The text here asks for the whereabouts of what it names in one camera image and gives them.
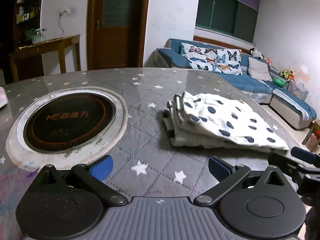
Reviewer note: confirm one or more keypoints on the white polka dot garment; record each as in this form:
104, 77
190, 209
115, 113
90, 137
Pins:
212, 121

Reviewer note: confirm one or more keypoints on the wooden side table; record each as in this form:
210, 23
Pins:
58, 44

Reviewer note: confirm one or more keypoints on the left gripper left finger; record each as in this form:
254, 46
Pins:
82, 185

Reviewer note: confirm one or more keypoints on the butterfly pattern pillow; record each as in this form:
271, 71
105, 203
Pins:
218, 60

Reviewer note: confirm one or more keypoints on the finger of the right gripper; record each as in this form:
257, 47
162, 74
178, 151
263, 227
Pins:
306, 178
306, 156

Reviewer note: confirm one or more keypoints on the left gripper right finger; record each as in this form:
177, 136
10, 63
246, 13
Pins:
240, 186

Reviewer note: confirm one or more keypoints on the blue sofa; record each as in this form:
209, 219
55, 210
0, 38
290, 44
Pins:
296, 112

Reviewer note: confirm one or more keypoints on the round induction cooktop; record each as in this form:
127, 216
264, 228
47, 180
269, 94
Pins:
68, 127

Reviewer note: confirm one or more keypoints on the brown wooden door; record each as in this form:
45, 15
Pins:
116, 33

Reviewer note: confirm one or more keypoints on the plush panda toy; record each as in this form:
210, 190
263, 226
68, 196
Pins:
256, 53

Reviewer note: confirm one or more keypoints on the grey sofa cushion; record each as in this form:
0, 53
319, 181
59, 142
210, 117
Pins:
258, 70

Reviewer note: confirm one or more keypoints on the green framed window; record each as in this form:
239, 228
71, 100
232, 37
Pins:
236, 18

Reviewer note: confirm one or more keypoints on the pink tissue pack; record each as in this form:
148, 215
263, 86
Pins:
3, 97

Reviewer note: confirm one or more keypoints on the dark wooden shelf cabinet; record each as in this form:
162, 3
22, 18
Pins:
19, 20

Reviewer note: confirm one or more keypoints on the glass jar on table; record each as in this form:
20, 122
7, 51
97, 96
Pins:
39, 36

